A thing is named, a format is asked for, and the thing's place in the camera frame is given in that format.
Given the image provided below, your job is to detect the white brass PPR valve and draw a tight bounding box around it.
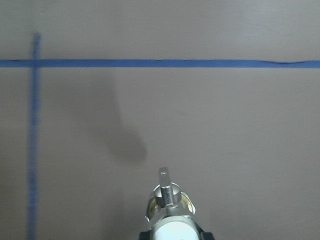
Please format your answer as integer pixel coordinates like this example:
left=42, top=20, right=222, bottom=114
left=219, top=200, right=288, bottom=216
left=145, top=167, right=200, bottom=240

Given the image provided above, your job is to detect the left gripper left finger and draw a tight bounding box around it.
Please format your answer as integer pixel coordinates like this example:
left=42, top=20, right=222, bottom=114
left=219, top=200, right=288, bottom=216
left=138, top=231, right=150, bottom=240

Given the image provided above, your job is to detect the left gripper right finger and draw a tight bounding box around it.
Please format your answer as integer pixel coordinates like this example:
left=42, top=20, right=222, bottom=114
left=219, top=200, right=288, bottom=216
left=200, top=231, right=213, bottom=240

